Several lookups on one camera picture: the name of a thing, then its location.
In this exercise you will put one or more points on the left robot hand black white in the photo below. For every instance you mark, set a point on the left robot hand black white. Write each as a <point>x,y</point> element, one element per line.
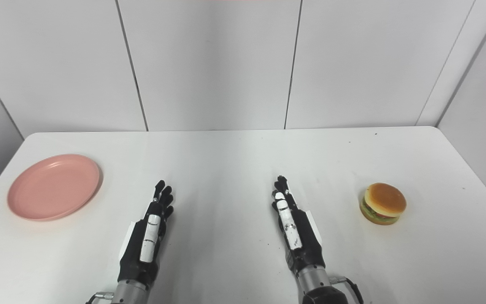
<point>141,253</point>

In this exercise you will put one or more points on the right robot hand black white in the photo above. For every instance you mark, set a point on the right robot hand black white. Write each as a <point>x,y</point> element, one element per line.
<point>300,245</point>

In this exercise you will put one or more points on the orange round fruit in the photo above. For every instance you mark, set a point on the orange round fruit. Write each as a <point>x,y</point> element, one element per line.
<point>383,203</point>

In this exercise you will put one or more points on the pink round plate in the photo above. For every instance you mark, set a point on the pink round plate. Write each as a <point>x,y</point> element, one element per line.
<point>53,186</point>

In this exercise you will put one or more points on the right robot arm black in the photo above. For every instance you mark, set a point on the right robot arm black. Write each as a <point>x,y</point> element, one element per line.
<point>321,289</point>

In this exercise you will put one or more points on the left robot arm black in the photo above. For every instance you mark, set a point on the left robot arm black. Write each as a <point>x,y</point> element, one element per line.
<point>129,293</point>

